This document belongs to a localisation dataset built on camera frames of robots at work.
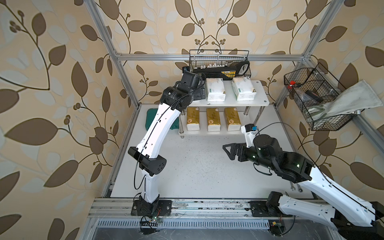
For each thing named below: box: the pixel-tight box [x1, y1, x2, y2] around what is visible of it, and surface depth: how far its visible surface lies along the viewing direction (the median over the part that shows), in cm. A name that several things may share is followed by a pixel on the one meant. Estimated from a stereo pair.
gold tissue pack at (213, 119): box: [206, 108, 221, 132], surface depth 97 cm
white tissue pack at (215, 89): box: [205, 78, 226, 102], surface depth 75 cm
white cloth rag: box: [307, 79, 383, 120], surface depth 61 cm
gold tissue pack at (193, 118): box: [186, 107, 200, 131], surface depth 97 cm
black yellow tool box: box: [193, 61, 250, 79], surface depth 84 cm
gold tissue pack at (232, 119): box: [224, 107, 241, 131], surface depth 99 cm
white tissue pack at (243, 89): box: [231, 77, 257, 101], surface depth 75 cm
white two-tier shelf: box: [178, 80, 270, 138], surface depth 97 cm
